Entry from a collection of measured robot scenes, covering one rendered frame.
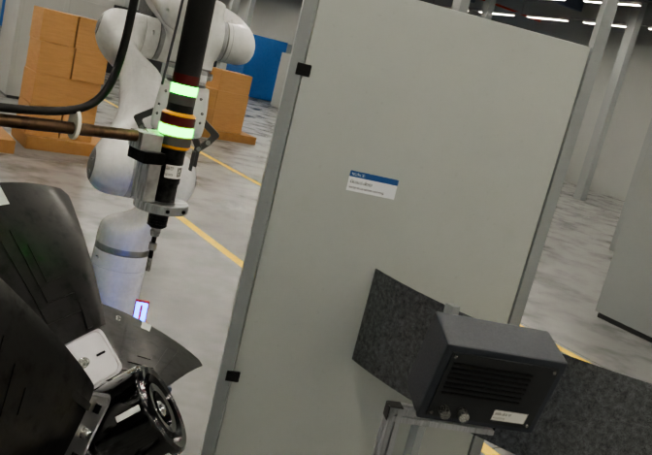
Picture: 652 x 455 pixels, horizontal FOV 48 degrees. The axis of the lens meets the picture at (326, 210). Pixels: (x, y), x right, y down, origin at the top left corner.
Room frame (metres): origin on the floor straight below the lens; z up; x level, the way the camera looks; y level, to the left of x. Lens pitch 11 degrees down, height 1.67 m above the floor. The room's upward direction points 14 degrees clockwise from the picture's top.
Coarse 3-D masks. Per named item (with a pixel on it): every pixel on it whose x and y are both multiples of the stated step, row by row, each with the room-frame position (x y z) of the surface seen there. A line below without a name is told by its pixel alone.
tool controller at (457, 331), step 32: (448, 320) 1.39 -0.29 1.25; (480, 320) 1.43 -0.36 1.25; (448, 352) 1.32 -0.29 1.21; (480, 352) 1.33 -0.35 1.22; (512, 352) 1.35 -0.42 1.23; (544, 352) 1.39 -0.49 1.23; (416, 384) 1.40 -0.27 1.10; (448, 384) 1.34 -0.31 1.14; (480, 384) 1.35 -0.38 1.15; (512, 384) 1.36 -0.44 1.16; (544, 384) 1.38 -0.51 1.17; (448, 416) 1.34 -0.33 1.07; (480, 416) 1.38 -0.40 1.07; (512, 416) 1.39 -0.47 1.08
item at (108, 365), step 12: (84, 336) 0.85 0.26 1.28; (96, 336) 0.86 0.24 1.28; (72, 348) 0.83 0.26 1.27; (84, 348) 0.84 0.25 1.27; (96, 348) 0.85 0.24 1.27; (108, 348) 0.86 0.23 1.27; (96, 360) 0.84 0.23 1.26; (108, 360) 0.85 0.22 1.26; (96, 372) 0.83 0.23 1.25; (108, 372) 0.84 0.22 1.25; (96, 384) 0.82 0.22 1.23
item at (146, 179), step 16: (128, 144) 0.88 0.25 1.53; (144, 144) 0.86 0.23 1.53; (160, 144) 0.88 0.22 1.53; (144, 160) 0.86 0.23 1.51; (160, 160) 0.88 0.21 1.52; (144, 176) 0.88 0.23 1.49; (144, 192) 0.87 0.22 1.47; (144, 208) 0.88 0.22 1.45; (160, 208) 0.88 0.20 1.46; (176, 208) 0.89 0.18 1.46
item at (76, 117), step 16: (128, 16) 0.84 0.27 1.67; (128, 32) 0.84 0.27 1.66; (112, 80) 0.83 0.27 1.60; (96, 96) 0.82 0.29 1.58; (16, 112) 0.76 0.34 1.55; (32, 112) 0.77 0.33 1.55; (48, 112) 0.78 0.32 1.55; (64, 112) 0.80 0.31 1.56; (80, 112) 0.81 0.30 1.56; (80, 128) 0.80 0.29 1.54
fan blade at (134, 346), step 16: (112, 320) 1.10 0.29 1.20; (128, 320) 1.13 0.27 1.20; (112, 336) 1.06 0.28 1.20; (128, 336) 1.08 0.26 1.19; (144, 336) 1.10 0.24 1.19; (160, 336) 1.14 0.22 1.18; (128, 352) 1.02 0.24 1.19; (144, 352) 1.04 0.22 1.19; (160, 352) 1.07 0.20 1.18; (176, 352) 1.11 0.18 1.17; (128, 368) 0.98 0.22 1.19; (160, 368) 1.01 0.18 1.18; (176, 368) 1.04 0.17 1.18; (192, 368) 1.09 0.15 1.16
